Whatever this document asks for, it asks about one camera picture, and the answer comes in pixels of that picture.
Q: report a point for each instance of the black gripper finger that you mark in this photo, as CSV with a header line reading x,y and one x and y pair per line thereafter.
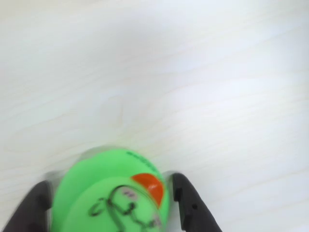
x,y
26,210
195,210

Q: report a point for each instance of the green rubber duck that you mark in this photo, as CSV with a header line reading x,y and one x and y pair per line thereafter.
x,y
96,188

